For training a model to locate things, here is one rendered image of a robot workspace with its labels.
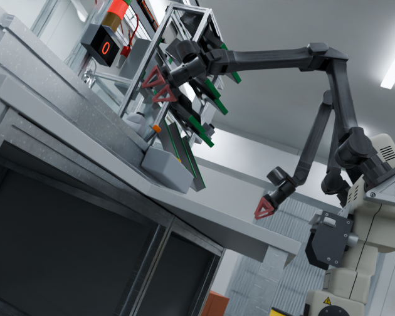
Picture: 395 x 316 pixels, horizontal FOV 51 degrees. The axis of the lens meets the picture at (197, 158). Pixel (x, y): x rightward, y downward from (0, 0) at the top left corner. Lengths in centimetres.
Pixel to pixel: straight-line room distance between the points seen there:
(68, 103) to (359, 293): 105
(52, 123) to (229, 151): 650
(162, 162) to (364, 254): 77
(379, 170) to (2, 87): 108
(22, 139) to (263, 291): 59
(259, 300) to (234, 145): 624
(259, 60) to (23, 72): 91
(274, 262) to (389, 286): 793
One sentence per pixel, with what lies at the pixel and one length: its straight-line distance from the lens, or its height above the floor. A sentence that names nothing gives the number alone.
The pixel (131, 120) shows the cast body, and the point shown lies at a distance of 135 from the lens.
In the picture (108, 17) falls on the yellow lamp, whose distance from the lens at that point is 134.
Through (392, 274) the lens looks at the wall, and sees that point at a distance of 888.
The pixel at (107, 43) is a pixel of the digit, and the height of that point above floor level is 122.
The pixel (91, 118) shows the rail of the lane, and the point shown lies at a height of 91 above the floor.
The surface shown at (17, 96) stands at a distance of 61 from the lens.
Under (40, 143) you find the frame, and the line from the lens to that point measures 69.
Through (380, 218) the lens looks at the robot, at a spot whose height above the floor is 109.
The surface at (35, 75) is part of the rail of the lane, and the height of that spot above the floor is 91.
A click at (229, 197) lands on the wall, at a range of 877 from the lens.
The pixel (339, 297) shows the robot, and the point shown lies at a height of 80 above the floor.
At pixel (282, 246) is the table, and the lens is 94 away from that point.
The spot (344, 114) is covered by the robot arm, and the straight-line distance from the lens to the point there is 144.
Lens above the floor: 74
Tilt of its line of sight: 12 degrees up
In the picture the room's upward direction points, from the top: 23 degrees clockwise
